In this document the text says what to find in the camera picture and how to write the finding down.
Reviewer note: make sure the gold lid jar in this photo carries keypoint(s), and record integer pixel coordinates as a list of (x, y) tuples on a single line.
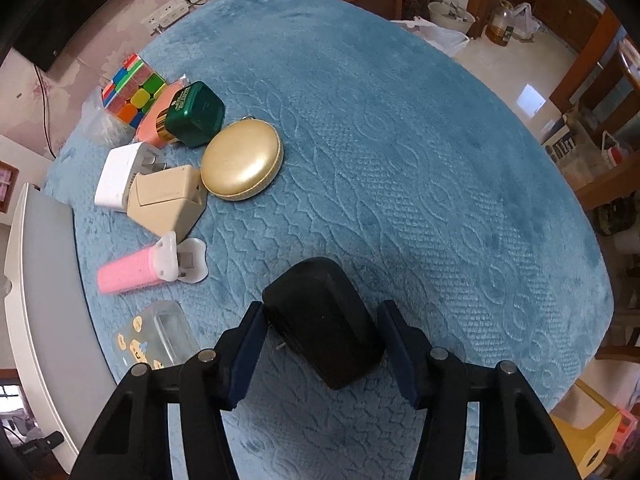
[(195, 115)]

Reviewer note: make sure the pink hair roller clip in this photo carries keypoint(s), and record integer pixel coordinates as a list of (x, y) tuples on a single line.
[(125, 272)]

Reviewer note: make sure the white basin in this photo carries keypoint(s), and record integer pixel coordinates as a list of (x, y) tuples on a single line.
[(450, 17)]

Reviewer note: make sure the white plastic bag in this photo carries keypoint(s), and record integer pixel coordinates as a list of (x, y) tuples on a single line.
[(440, 37)]

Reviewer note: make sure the gold round case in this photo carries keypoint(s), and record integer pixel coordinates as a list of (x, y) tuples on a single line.
[(240, 160)]

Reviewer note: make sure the cooking oil bottle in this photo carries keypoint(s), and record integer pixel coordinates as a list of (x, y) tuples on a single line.
[(500, 27)]

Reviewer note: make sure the wooden wall cabinets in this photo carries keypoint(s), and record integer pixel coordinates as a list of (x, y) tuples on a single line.
[(565, 5)]

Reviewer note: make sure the colourful puzzle cube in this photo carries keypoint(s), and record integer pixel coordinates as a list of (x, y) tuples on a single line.
[(132, 90)]

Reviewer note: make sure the yellow stool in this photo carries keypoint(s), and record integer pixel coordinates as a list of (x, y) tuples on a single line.
[(585, 430)]

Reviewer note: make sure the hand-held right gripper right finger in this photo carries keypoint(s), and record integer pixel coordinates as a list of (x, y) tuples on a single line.
[(400, 355)]

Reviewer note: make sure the blue textured blanket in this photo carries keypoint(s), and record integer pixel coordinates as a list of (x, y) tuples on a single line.
[(400, 160)]

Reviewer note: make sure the pink round object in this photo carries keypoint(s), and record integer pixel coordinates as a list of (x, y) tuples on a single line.
[(150, 125)]

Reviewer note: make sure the black rounded case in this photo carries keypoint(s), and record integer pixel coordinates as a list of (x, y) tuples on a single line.
[(320, 320)]

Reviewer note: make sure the beige power adapter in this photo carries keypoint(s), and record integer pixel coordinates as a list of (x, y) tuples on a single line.
[(165, 205)]

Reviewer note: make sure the white heart-shaped plug device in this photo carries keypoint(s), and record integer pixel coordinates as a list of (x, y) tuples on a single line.
[(194, 260)]

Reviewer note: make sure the white power adapter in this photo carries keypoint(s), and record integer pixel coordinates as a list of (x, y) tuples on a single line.
[(115, 180)]

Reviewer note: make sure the printed cardboard box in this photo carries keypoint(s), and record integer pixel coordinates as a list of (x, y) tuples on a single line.
[(562, 147)]

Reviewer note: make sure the black television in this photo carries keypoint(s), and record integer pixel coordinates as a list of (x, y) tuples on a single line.
[(60, 10)]

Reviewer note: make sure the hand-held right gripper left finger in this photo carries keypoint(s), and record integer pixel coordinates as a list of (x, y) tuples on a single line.
[(247, 355)]

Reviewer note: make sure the transparent plastic box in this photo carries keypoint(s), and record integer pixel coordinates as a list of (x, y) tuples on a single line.
[(165, 330)]

